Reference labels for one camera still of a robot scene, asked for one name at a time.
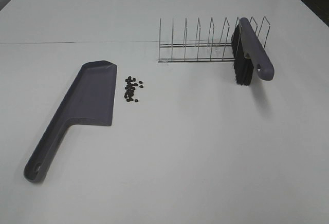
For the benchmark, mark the pile of coffee beans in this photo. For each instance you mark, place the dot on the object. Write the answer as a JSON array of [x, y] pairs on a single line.
[[132, 84]]

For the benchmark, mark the grey plastic dustpan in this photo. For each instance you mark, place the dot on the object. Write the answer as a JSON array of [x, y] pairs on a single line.
[[88, 101]]

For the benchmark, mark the grey hand brush black bristles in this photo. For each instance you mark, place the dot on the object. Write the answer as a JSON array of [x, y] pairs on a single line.
[[249, 55]]

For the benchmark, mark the metal wire dish rack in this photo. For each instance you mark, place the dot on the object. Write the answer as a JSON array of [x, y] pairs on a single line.
[[200, 43]]

